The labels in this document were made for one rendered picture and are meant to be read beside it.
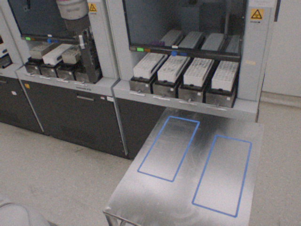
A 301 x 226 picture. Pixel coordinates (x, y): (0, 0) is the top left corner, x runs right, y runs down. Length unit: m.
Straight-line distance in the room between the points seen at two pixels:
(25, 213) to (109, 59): 1.09
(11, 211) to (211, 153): 0.70
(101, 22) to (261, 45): 0.86
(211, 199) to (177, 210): 0.12
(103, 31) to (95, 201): 1.16
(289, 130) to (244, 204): 1.64
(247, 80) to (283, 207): 0.93
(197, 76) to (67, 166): 1.34
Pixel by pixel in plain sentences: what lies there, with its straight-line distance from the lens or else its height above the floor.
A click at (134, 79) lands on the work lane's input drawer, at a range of 1.54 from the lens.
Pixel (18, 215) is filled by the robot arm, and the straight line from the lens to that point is 0.85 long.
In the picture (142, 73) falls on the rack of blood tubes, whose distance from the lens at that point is 1.53.
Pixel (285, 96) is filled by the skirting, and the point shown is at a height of 0.08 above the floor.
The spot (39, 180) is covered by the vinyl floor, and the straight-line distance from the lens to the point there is 2.29.
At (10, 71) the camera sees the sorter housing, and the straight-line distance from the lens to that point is 2.28.
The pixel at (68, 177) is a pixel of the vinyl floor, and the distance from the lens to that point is 2.21.
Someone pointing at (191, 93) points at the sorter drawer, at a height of 0.78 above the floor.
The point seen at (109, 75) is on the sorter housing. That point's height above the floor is 0.76.
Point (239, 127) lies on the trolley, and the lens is 1.18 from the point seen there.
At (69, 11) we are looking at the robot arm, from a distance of 0.85.
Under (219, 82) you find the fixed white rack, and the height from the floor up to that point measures 0.86.
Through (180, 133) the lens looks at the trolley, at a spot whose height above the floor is 0.82.
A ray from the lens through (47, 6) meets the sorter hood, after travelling 1.79.
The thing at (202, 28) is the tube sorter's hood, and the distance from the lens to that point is 1.33.
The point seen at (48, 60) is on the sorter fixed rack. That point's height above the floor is 0.84.
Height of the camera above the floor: 1.59
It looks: 38 degrees down
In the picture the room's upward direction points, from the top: 7 degrees counter-clockwise
